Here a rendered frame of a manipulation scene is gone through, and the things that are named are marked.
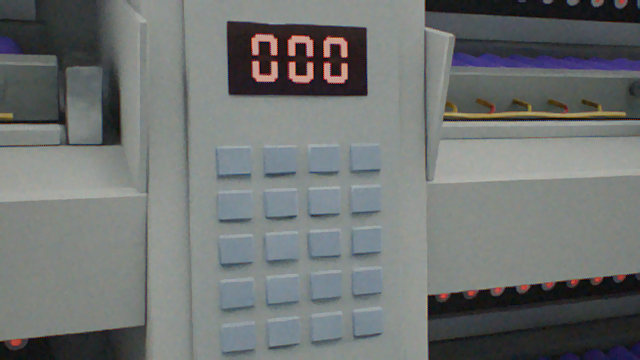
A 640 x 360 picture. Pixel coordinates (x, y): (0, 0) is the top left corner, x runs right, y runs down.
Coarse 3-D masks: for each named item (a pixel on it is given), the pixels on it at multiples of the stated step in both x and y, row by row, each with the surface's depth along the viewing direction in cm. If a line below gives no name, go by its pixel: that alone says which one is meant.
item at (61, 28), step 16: (48, 0) 38; (64, 0) 38; (80, 0) 38; (48, 16) 38; (64, 16) 38; (80, 16) 38; (48, 32) 38; (64, 32) 38; (80, 32) 39; (48, 48) 38; (592, 320) 52; (48, 336) 39; (64, 336) 39; (80, 336) 39; (96, 336) 40; (480, 336) 49; (64, 352) 39; (80, 352) 39; (96, 352) 40
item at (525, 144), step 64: (448, 0) 44; (512, 0) 45; (576, 0) 47; (448, 64) 23; (512, 64) 39; (576, 64) 41; (448, 128) 29; (512, 128) 31; (576, 128) 32; (448, 192) 24; (512, 192) 25; (576, 192) 26; (448, 256) 25; (512, 256) 26; (576, 256) 28
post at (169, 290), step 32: (128, 0) 24; (160, 0) 20; (416, 0) 23; (160, 32) 21; (416, 32) 24; (160, 64) 21; (416, 64) 24; (160, 96) 21; (416, 96) 24; (160, 128) 21; (416, 128) 24; (160, 160) 21; (416, 160) 24; (160, 192) 21; (416, 192) 24; (160, 224) 21; (416, 224) 24; (160, 256) 21; (416, 256) 24; (160, 288) 21; (416, 288) 24; (160, 320) 21; (416, 320) 24; (128, 352) 28; (160, 352) 21; (192, 352) 21; (416, 352) 24
